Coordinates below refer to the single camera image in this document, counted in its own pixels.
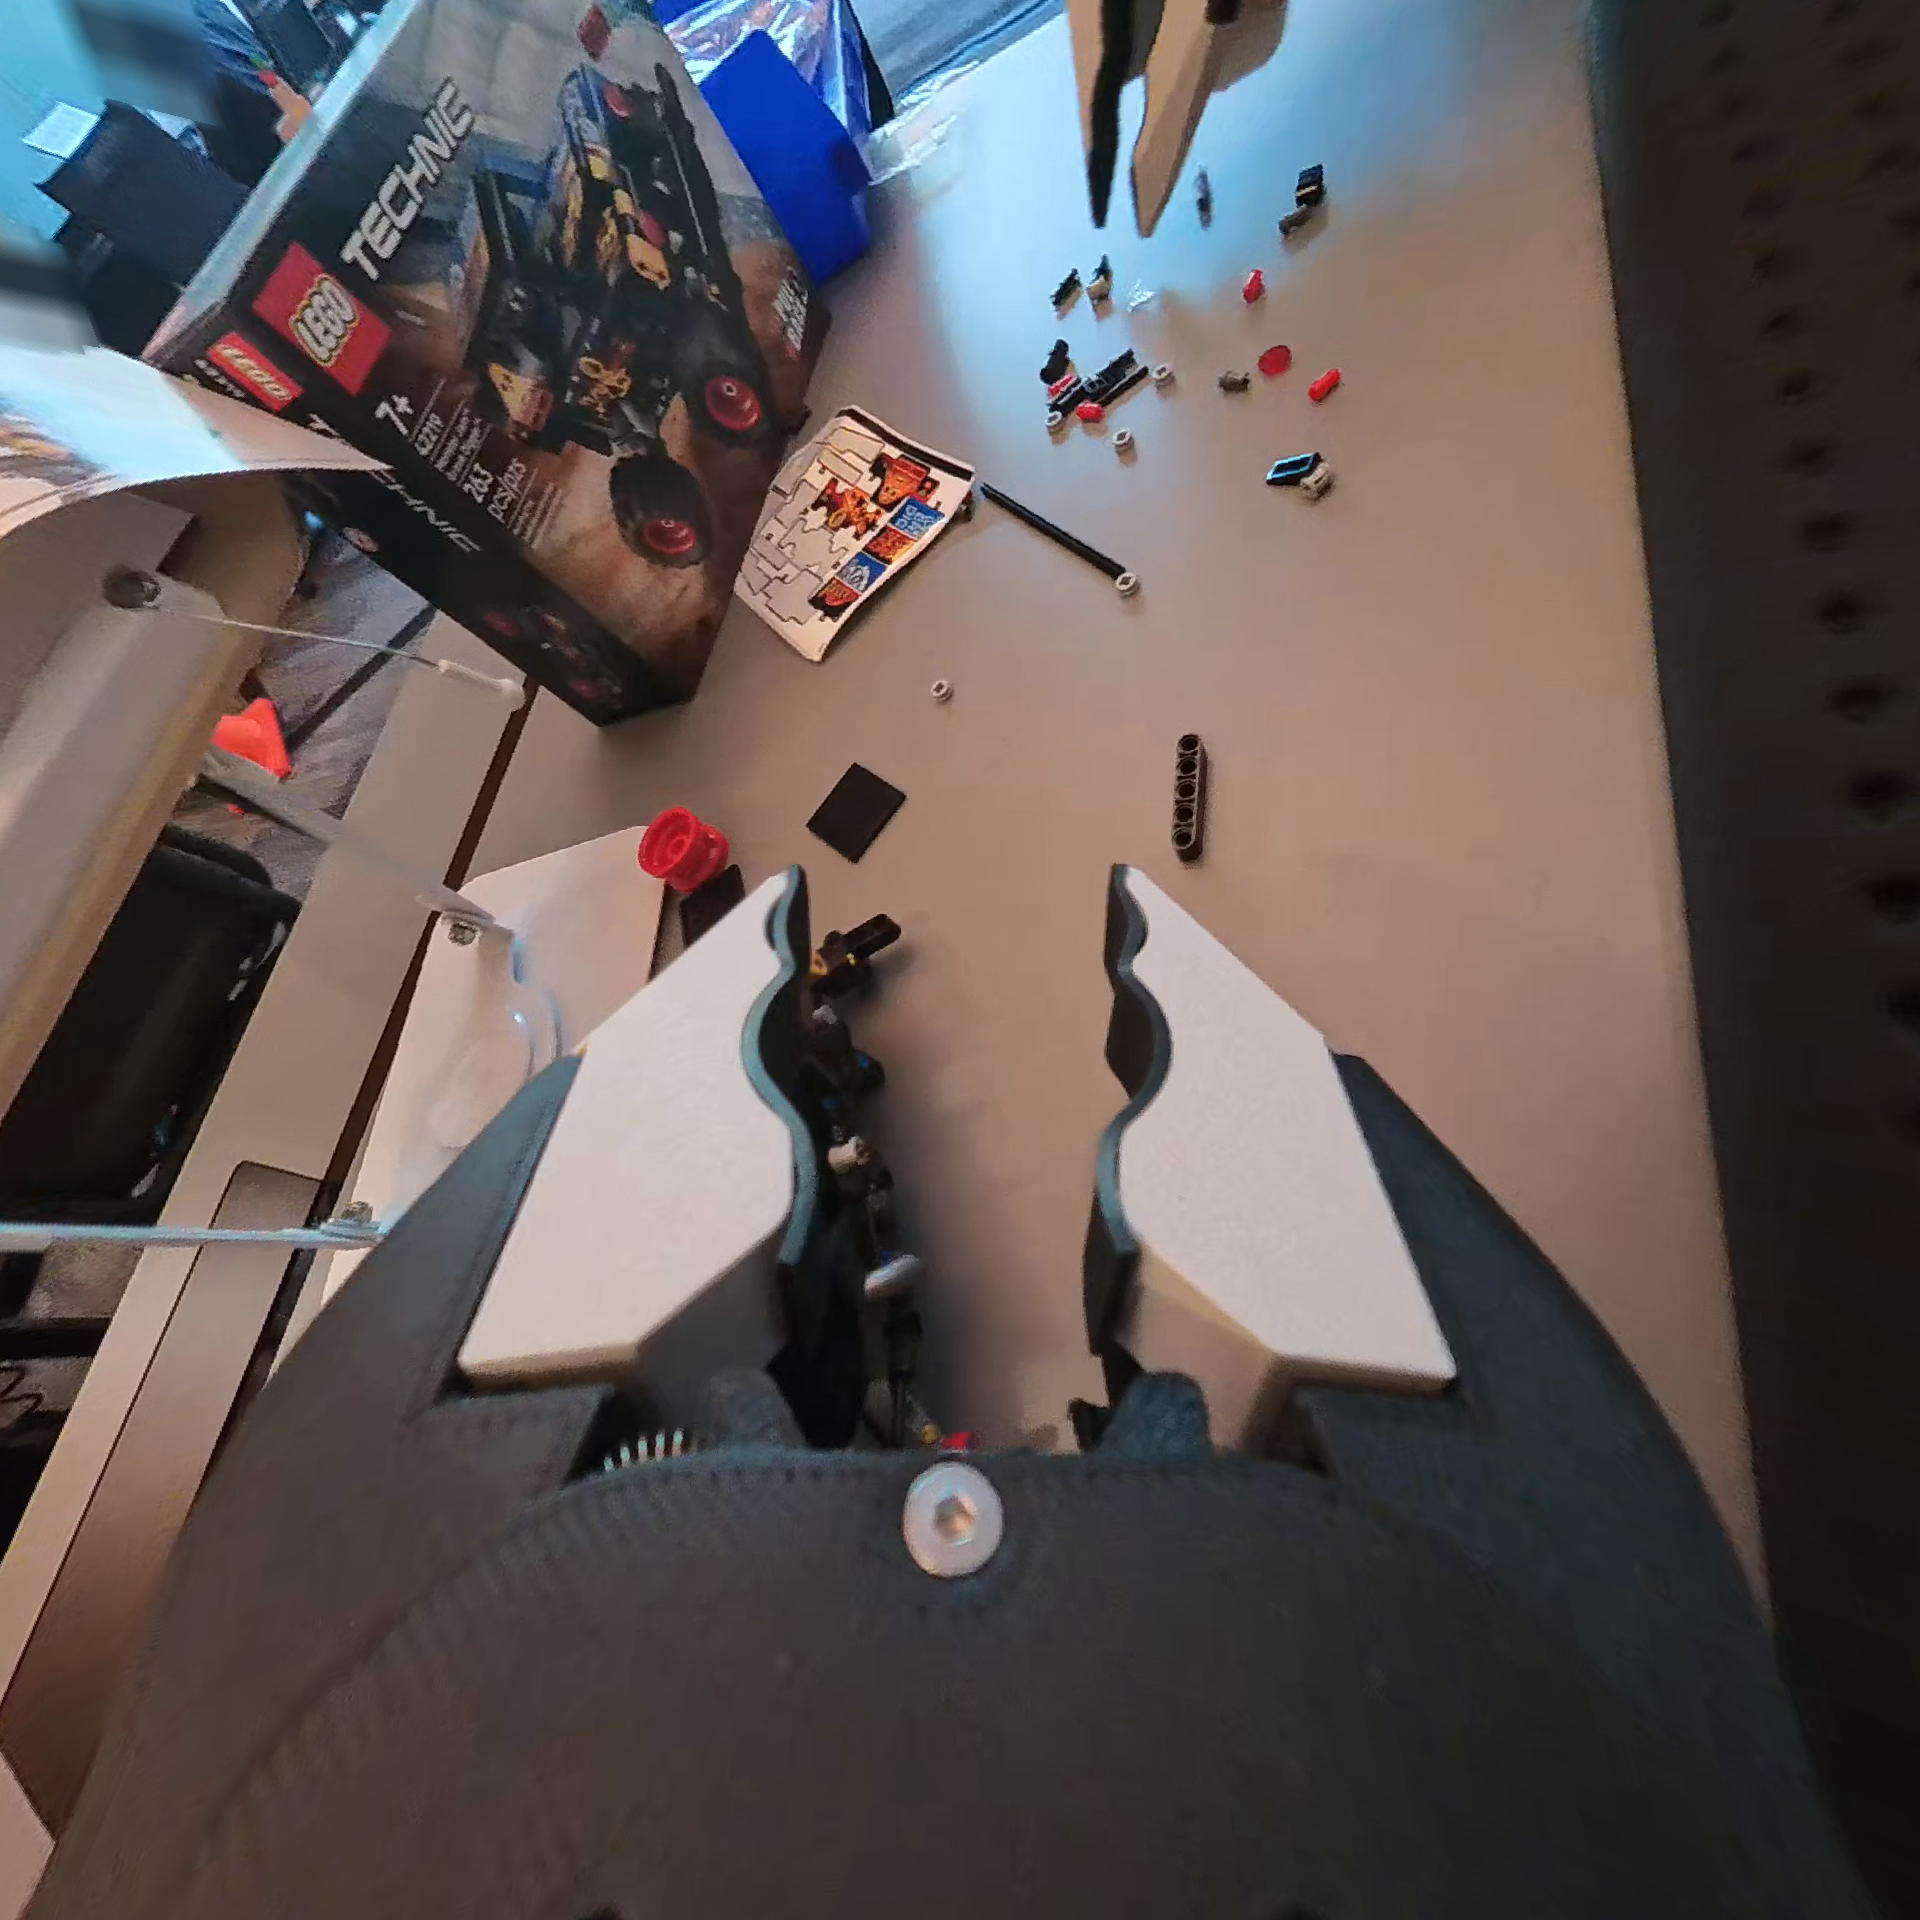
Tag adjacent pale desk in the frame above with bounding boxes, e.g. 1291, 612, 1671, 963
0, 621, 536, 1825

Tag blue plastic bin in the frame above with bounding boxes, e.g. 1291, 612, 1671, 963
697, 29, 876, 289

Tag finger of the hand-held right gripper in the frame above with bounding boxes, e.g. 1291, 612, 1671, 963
1068, 0, 1202, 230
1128, 0, 1291, 241

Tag red wheel hub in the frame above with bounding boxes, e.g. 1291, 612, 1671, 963
639, 807, 732, 890

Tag black office chair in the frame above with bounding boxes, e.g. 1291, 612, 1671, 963
0, 833, 310, 1247

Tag dark perforated panel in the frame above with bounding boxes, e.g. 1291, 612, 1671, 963
1591, 0, 1920, 1920

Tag black square tile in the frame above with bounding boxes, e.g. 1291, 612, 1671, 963
804, 763, 908, 863

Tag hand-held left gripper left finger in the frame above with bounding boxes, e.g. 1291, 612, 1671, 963
456, 863, 825, 1391

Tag instruction booklet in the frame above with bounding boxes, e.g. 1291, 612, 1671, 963
0, 343, 288, 542

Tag brick-built toy truck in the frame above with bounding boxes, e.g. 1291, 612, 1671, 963
796, 911, 932, 1443

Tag sticker sheet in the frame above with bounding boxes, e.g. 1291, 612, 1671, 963
732, 407, 977, 663

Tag long black axle rod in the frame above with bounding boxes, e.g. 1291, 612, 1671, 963
978, 481, 1144, 596

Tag monster truck toy set box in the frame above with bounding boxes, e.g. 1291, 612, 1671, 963
142, 0, 834, 727

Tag white wooden book stand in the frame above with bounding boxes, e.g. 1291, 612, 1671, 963
0, 465, 675, 1254

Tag shiny foil bag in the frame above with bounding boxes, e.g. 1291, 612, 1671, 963
651, 0, 858, 92

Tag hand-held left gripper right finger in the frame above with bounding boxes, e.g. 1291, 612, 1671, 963
1084, 863, 1462, 1453

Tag scattered small brick pieces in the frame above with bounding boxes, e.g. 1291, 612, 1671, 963
1041, 158, 1347, 453

